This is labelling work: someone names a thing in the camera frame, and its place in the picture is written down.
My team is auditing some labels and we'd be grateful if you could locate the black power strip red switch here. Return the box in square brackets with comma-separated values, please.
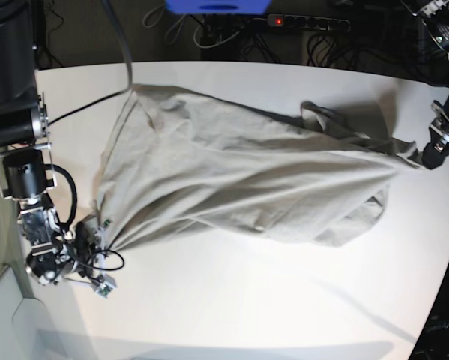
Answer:
[266, 13, 351, 32]

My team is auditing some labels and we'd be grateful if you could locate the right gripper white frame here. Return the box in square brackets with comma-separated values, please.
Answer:
[61, 217, 126, 290]

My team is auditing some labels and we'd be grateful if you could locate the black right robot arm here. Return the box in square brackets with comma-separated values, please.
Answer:
[0, 1, 112, 293]

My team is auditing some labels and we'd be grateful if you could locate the blue box at top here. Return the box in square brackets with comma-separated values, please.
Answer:
[165, 0, 271, 15]

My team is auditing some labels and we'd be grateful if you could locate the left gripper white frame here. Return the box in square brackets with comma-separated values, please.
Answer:
[422, 100, 449, 170]

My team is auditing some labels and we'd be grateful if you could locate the grey t-shirt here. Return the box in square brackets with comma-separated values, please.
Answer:
[95, 85, 423, 250]

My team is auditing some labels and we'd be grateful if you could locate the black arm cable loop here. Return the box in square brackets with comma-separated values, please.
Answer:
[43, 164, 79, 230]

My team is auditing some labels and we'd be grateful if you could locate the white cable on floor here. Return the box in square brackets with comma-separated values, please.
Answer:
[192, 22, 244, 49]

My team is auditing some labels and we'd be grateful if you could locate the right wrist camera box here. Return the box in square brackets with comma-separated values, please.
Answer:
[92, 274, 117, 299]

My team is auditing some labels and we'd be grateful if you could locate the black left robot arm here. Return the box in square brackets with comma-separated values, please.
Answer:
[401, 0, 449, 170]

